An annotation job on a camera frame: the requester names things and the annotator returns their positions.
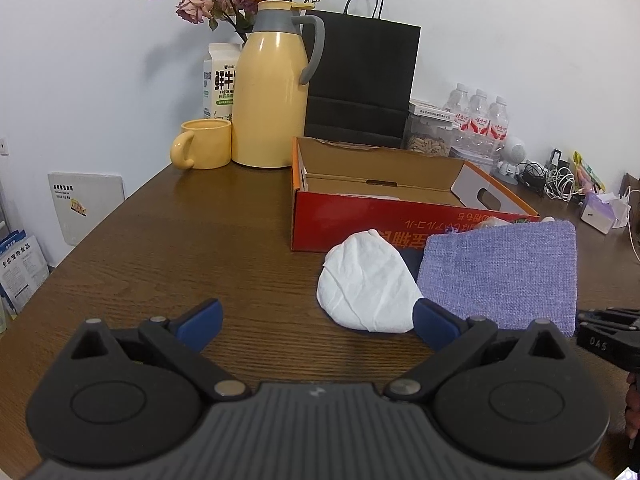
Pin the navy zip case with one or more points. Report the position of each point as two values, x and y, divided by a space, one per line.
411 262

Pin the purple fabric pouch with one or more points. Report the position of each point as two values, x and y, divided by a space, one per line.
500 270

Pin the purple tissue pack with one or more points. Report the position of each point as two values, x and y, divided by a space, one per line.
597 212

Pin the yellow thermos jug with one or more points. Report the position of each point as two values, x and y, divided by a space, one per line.
270 100

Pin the white robot toy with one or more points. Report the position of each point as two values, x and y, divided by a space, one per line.
515 152

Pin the red cardboard box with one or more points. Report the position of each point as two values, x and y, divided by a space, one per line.
350 220

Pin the clear seed container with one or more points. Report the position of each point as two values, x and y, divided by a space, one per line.
430 142

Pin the person's right hand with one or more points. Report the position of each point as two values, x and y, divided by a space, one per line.
634 405

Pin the white milk carton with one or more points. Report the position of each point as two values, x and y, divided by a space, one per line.
220 80

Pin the black paper bag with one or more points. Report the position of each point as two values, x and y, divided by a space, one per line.
360 70

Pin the yellow mug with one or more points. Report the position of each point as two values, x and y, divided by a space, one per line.
207 145

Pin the white cloth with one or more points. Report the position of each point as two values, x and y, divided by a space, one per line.
365 285

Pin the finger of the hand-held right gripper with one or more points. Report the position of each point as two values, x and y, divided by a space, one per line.
622 311
600 320

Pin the blue white printed packet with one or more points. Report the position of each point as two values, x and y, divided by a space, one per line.
20 270

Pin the colourful snack packet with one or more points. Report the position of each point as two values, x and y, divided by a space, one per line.
587 175

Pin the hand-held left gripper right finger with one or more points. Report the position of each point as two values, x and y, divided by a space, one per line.
437 327

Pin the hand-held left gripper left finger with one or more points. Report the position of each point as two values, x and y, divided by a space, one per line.
200 327

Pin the white flat panel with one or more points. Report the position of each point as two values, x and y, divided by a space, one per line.
85 210

